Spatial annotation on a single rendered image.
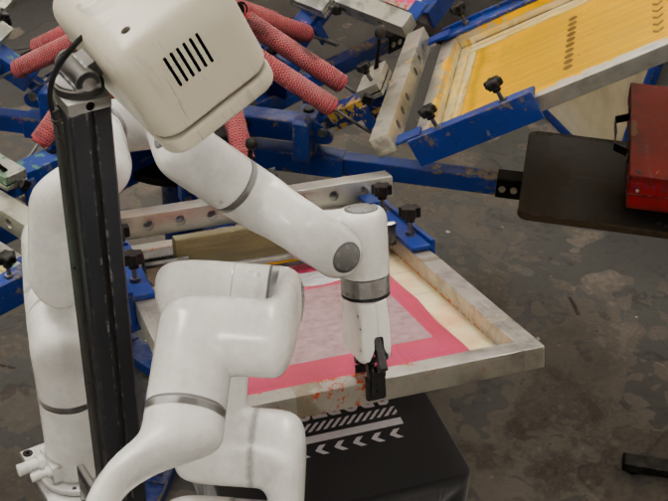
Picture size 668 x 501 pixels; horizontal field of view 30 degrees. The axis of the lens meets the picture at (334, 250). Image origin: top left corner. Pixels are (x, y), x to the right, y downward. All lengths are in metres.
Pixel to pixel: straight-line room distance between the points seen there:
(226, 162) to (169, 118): 0.37
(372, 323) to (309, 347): 0.30
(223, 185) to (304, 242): 0.14
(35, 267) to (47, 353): 0.13
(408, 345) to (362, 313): 0.29
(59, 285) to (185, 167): 0.24
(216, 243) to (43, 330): 0.69
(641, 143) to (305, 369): 1.20
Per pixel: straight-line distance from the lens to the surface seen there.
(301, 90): 2.97
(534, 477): 3.60
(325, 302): 2.29
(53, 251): 1.68
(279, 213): 1.68
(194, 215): 2.61
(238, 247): 2.40
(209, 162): 1.64
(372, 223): 1.79
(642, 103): 3.12
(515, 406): 3.81
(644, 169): 2.85
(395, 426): 2.31
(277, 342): 1.28
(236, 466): 1.45
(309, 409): 1.89
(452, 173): 3.09
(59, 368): 1.78
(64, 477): 1.95
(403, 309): 2.24
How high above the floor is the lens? 2.53
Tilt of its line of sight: 35 degrees down
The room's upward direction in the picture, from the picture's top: 2 degrees clockwise
